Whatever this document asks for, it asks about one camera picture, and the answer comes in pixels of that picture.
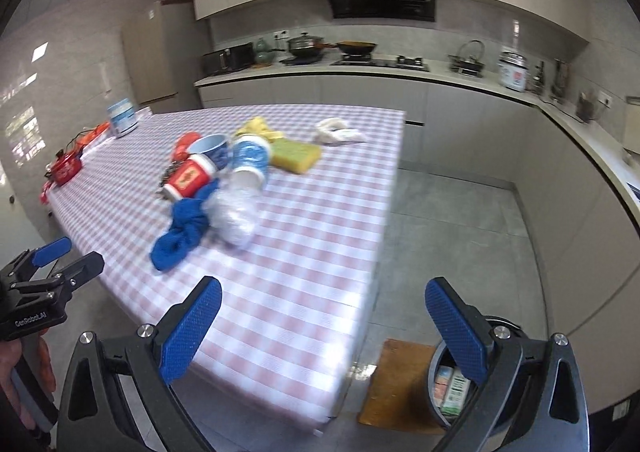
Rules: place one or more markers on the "person's left hand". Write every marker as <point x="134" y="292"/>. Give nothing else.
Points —
<point x="7" y="377"/>

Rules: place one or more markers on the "clear plastic bag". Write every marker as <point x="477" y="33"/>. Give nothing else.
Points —
<point x="232" y="217"/>

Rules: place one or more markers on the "grey cutting board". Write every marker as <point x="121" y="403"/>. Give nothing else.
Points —
<point x="632" y="127"/>

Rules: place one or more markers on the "dark utensil holder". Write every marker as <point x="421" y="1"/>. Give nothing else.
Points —
<point x="586" y="108"/>

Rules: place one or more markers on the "black gas stove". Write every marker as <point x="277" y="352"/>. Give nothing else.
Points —
<point x="380" y="63"/>

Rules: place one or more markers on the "white cloth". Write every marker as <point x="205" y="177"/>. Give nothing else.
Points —
<point x="335" y="132"/>

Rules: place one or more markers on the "white tub with blue label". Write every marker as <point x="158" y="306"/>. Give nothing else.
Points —
<point x="122" y="119"/>

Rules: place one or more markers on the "orange bag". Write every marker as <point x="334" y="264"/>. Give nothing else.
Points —
<point x="92" y="133"/>

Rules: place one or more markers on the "dark seed shell pile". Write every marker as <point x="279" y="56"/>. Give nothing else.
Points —
<point x="167" y="177"/>

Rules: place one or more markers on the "black induction cooker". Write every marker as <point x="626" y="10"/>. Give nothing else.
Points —
<point x="300" y="60"/>

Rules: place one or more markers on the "grey base cabinets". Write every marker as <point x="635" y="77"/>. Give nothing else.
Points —
<point x="450" y="132"/>

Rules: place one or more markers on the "white wall socket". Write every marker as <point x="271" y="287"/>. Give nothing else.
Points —
<point x="605" y="98"/>
<point x="281" y="35"/>

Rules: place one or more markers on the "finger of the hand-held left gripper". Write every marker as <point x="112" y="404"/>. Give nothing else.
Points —
<point x="50" y="252"/>
<point x="82" y="267"/>

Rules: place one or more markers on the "wooden floor board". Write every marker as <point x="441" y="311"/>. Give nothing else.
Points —
<point x="395" y="382"/>

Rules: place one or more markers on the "blue cloth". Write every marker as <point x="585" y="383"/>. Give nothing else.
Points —
<point x="180" y="232"/>

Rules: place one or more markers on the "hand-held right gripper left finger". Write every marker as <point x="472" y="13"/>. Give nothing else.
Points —
<point x="192" y="332"/>

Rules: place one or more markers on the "dark round trash bin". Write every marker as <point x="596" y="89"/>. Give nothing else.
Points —
<point x="434" y="367"/>

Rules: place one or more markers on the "white wall box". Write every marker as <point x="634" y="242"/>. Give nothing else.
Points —
<point x="105" y="77"/>

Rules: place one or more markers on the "blue and white paper cup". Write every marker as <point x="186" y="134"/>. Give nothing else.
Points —
<point x="250" y="157"/>

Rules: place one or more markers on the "black wok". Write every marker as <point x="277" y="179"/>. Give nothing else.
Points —
<point x="356" y="48"/>

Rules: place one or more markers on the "green and white carton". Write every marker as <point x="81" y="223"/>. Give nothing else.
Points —
<point x="456" y="394"/>

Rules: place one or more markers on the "red paper cup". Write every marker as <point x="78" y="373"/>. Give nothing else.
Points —
<point x="187" y="179"/>

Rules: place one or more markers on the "yellow-green sponge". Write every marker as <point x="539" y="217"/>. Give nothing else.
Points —
<point x="295" y="154"/>

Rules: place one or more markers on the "black microwave oven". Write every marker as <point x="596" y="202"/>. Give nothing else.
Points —
<point x="227" y="58"/>

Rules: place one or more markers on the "orange-red wrapper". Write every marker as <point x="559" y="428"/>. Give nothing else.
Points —
<point x="184" y="142"/>

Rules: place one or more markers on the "yellow cloth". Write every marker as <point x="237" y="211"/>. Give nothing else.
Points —
<point x="257" y="126"/>

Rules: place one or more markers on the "orange packet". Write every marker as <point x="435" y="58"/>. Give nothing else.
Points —
<point x="442" y="384"/>

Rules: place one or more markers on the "dark pot with lid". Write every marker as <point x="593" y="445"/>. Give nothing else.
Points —
<point x="305" y="46"/>

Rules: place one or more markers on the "beige refrigerator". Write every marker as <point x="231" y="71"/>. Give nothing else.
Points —
<point x="160" y="57"/>

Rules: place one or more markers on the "blue paper bowl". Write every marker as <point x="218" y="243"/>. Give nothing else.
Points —
<point x="215" y="147"/>

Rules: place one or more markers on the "teal ceramic vase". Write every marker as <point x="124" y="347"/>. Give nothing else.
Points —
<point x="263" y="53"/>

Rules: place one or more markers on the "dark glass bottle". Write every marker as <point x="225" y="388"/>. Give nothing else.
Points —
<point x="539" y="79"/>

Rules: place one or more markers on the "white rice cooker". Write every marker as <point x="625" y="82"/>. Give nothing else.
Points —
<point x="514" y="72"/>

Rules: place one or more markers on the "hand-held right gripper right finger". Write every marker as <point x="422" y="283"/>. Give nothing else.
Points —
<point x="457" y="332"/>

